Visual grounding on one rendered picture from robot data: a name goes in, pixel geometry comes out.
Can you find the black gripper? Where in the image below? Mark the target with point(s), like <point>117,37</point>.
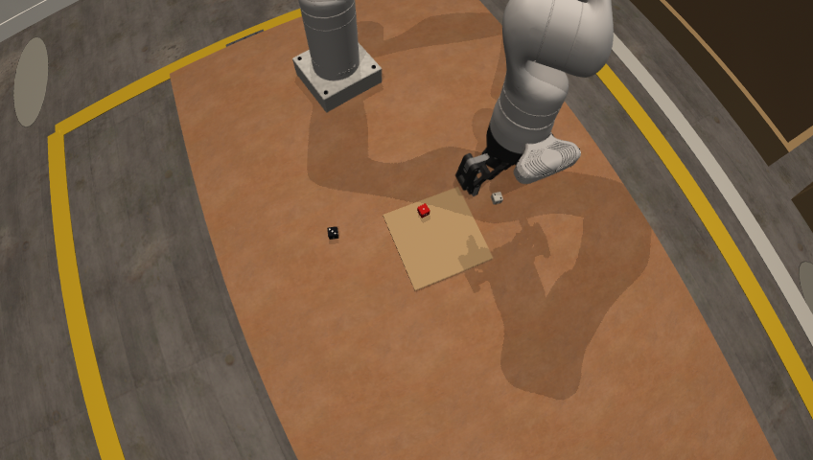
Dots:
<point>494,156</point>

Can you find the tan square mat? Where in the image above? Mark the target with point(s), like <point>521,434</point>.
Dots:
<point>440,245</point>

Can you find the red die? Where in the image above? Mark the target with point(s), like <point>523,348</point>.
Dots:
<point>423,210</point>

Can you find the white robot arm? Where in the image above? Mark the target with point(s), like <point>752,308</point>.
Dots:
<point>566,36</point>

